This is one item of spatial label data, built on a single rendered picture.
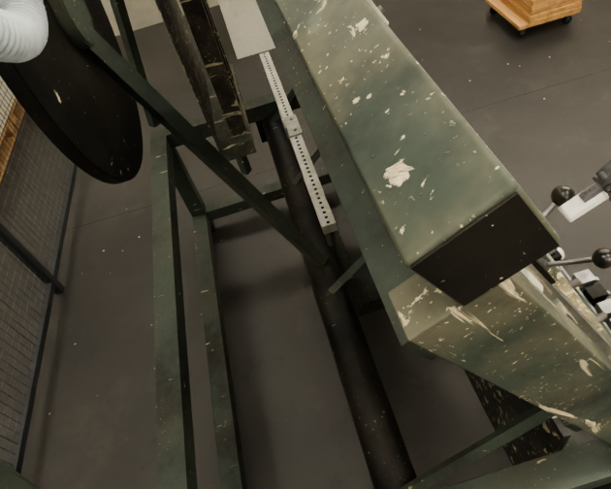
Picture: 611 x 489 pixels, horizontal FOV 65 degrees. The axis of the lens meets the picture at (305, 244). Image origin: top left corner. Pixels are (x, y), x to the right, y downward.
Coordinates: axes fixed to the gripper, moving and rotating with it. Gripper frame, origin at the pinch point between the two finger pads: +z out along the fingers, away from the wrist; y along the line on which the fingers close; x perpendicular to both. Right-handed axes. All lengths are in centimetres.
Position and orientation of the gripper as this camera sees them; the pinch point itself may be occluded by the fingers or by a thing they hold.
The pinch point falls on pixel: (583, 203)
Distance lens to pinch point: 93.8
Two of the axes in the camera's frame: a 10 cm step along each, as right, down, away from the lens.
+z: -7.2, 5.8, 3.8
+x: -2.3, -7.1, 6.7
